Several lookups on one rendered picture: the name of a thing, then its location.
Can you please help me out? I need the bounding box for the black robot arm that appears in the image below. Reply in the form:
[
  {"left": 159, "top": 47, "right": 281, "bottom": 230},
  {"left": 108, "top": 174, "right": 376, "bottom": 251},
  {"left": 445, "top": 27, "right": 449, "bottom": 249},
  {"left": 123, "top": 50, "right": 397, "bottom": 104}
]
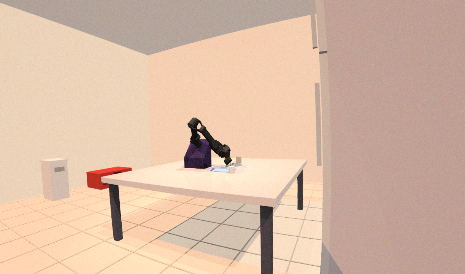
[{"left": 188, "top": 117, "right": 231, "bottom": 158}]

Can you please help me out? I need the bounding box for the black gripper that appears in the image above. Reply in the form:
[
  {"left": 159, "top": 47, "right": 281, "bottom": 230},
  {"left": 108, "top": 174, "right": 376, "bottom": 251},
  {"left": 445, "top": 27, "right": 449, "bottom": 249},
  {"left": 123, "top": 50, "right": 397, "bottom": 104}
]
[{"left": 218, "top": 155, "right": 232, "bottom": 165}]

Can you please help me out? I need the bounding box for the grey dish rack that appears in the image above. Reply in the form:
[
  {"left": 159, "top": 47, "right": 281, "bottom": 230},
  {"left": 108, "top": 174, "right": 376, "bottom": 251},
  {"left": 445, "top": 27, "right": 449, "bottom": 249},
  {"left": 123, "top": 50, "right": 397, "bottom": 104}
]
[{"left": 226, "top": 156, "right": 242, "bottom": 167}]

